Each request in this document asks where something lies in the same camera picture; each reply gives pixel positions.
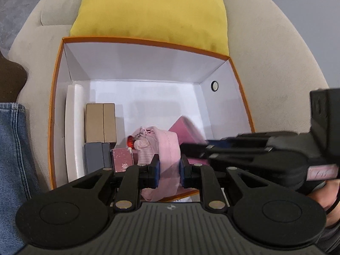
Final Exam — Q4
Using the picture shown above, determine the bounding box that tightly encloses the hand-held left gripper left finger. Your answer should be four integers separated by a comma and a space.
68, 154, 161, 211

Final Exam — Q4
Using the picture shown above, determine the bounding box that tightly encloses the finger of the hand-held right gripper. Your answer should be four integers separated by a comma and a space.
204, 131, 298, 150
181, 143, 306, 177

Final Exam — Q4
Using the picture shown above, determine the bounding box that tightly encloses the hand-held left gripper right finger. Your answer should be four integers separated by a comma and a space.
180, 154, 269, 211

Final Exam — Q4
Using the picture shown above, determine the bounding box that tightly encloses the pink cloth hat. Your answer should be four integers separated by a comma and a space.
131, 127, 184, 202

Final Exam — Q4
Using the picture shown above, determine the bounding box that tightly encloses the grey box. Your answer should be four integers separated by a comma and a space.
84, 142, 113, 176

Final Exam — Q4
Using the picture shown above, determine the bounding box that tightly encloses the brown cardboard box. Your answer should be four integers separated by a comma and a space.
84, 103, 117, 143

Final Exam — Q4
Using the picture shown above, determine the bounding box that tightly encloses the orange cardboard box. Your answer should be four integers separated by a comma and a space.
48, 36, 255, 202

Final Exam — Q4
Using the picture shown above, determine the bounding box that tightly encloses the white glasses case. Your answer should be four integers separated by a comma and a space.
64, 84, 88, 184

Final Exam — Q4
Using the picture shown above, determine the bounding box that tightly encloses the person's right hand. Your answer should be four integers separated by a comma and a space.
308, 179, 340, 228

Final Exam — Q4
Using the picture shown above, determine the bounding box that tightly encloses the pink glitter box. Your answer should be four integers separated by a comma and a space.
111, 147, 135, 173

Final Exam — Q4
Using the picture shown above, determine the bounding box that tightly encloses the beige sofa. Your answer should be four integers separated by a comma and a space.
8, 0, 331, 192

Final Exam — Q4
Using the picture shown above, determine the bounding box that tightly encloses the person's left leg in jeans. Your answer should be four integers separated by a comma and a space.
0, 102, 43, 250

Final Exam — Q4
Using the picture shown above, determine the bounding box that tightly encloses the yellow pillow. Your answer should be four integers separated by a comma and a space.
69, 0, 229, 56

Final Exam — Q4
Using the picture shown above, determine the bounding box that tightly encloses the red bead keychain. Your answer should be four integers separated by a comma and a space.
127, 131, 153, 150

